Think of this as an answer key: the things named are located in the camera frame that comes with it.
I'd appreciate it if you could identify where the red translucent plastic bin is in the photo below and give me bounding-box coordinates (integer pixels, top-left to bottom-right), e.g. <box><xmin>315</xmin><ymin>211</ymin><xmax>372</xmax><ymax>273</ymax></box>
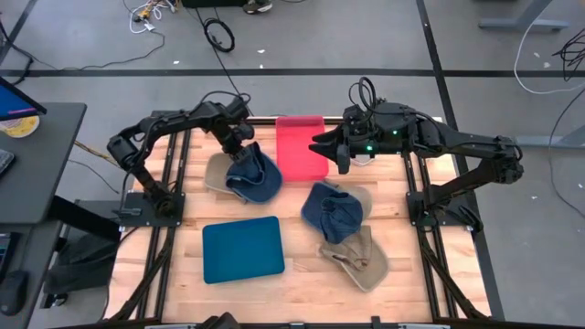
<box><xmin>275</xmin><ymin>115</ymin><xmax>330</xmax><ymax>183</ymax></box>

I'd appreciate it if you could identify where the black desk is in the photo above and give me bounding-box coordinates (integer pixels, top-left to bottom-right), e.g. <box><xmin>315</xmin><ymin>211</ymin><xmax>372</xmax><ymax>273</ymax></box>
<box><xmin>0</xmin><ymin>102</ymin><xmax>88</xmax><ymax>329</ymax></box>

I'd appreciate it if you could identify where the white floor cable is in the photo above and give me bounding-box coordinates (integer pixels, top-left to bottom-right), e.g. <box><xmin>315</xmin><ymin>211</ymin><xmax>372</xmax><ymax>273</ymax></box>
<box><xmin>514</xmin><ymin>13</ymin><xmax>585</xmax><ymax>96</ymax></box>

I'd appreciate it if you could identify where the person's shoe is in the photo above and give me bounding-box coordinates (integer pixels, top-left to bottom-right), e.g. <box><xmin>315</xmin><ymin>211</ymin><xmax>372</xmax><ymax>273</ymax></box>
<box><xmin>241</xmin><ymin>0</ymin><xmax>274</xmax><ymax>15</ymax></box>

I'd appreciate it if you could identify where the black box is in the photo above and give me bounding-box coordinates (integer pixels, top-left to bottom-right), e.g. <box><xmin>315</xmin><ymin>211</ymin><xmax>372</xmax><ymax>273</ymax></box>
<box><xmin>182</xmin><ymin>0</ymin><xmax>248</xmax><ymax>8</ymax></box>

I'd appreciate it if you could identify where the black rounded object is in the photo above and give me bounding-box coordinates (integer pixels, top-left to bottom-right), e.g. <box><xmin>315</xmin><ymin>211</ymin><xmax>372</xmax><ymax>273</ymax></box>
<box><xmin>196</xmin><ymin>312</ymin><xmax>241</xmax><ymax>329</ymax></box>

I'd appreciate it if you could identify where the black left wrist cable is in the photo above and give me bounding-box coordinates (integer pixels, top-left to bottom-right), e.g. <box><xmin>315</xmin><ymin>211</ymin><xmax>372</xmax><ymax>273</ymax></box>
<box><xmin>199</xmin><ymin>90</ymin><xmax>252</xmax><ymax>109</ymax></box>

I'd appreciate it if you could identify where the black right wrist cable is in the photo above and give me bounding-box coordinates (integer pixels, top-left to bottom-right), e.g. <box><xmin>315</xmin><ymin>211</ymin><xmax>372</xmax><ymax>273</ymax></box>
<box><xmin>348</xmin><ymin>76</ymin><xmax>379</xmax><ymax>114</ymax></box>

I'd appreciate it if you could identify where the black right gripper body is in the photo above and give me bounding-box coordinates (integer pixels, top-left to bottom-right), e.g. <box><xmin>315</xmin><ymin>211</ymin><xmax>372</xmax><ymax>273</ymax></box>
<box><xmin>335</xmin><ymin>101</ymin><xmax>420</xmax><ymax>175</ymax></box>

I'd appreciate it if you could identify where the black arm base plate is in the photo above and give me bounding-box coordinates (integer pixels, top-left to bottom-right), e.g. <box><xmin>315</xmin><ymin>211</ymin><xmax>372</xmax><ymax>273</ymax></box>
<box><xmin>406</xmin><ymin>190</ymin><xmax>474</xmax><ymax>228</ymax></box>
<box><xmin>121</xmin><ymin>191</ymin><xmax>186</xmax><ymax>228</ymax></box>

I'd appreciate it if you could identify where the black bag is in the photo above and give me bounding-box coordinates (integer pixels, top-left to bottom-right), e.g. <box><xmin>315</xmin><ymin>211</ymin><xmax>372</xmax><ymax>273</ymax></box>
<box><xmin>45</xmin><ymin>232</ymin><xmax>120</xmax><ymax>298</ymax></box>

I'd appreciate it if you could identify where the white cable bundle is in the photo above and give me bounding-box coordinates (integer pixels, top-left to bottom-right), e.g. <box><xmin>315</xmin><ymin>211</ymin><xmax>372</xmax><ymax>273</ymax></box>
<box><xmin>129</xmin><ymin>0</ymin><xmax>177</xmax><ymax>34</ymax></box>

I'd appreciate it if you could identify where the black keyboard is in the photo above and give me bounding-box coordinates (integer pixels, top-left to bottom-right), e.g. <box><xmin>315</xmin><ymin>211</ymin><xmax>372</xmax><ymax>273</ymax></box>
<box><xmin>0</xmin><ymin>149</ymin><xmax>16</xmax><ymax>177</ymax></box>

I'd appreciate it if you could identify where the grey desk foot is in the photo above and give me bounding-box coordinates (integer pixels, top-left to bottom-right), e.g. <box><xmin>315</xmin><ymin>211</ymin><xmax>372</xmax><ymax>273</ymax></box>
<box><xmin>516</xmin><ymin>125</ymin><xmax>585</xmax><ymax>148</ymax></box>
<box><xmin>478</xmin><ymin>0</ymin><xmax>570</xmax><ymax>33</ymax></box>

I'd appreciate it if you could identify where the computer monitor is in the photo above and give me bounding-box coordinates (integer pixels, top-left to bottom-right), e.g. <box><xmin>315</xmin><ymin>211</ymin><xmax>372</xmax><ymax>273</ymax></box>
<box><xmin>0</xmin><ymin>76</ymin><xmax>48</xmax><ymax>122</ymax></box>

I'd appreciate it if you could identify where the yellow round disc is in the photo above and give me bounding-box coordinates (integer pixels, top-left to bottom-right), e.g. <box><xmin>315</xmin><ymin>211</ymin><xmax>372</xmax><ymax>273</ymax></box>
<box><xmin>0</xmin><ymin>115</ymin><xmax>41</xmax><ymax>139</ymax></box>

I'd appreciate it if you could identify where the black computer mouse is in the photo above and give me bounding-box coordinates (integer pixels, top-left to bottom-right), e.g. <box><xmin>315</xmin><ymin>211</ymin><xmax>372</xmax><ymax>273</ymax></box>
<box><xmin>0</xmin><ymin>270</ymin><xmax>29</xmax><ymax>316</ymax></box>

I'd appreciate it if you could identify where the long black floor cable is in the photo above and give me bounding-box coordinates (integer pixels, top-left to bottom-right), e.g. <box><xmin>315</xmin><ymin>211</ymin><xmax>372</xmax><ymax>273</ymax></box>
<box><xmin>194</xmin><ymin>6</ymin><xmax>255</xmax><ymax>118</ymax></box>

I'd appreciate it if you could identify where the black aluminium table frame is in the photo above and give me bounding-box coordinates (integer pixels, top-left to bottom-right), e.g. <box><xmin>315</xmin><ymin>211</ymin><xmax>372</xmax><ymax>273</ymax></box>
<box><xmin>103</xmin><ymin>109</ymin><xmax>506</xmax><ymax>329</ymax></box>

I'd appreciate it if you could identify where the black coiled cable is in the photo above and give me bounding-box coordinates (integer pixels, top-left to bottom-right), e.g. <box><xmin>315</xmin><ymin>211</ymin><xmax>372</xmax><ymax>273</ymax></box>
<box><xmin>202</xmin><ymin>16</ymin><xmax>237</xmax><ymax>54</ymax></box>

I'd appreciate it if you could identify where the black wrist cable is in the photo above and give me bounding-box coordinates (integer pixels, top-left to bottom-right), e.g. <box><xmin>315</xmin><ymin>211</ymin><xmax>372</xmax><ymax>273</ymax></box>
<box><xmin>348</xmin><ymin>76</ymin><xmax>379</xmax><ymax>114</ymax></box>
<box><xmin>199</xmin><ymin>90</ymin><xmax>252</xmax><ymax>109</ymax></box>

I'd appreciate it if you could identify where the black cable bundle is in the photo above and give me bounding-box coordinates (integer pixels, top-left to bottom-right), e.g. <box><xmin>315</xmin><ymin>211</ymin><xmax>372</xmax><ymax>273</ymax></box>
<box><xmin>551</xmin><ymin>27</ymin><xmax>585</xmax><ymax>82</ymax></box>

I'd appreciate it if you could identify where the dark blue denim cap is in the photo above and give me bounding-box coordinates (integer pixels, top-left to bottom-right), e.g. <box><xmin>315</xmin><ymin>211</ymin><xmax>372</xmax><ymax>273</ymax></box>
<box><xmin>300</xmin><ymin>181</ymin><xmax>365</xmax><ymax>245</ymax></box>
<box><xmin>225</xmin><ymin>141</ymin><xmax>283</xmax><ymax>205</ymax></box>

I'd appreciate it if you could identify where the blue translucent plastic bin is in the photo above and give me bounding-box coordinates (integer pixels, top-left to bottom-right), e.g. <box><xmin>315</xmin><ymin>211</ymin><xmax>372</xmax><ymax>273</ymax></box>
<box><xmin>202</xmin><ymin>216</ymin><xmax>286</xmax><ymax>285</ymax></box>

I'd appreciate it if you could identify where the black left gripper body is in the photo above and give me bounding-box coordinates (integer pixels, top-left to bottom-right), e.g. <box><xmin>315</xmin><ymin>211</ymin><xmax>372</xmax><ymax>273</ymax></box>
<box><xmin>214</xmin><ymin>119</ymin><xmax>256</xmax><ymax>155</ymax></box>

